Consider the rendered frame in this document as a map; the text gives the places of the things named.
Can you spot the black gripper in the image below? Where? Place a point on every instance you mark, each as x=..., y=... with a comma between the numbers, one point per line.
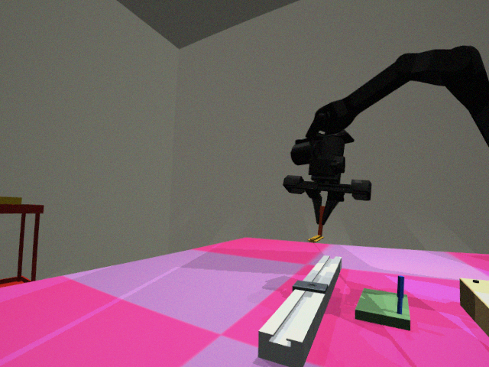
x=360, y=189

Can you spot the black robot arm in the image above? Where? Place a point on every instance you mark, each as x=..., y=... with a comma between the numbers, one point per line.
x=460, y=70

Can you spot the grey slotted aluminum rail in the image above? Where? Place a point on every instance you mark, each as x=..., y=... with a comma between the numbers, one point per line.
x=287, y=337

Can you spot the blue pin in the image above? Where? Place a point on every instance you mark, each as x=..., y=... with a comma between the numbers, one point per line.
x=400, y=293

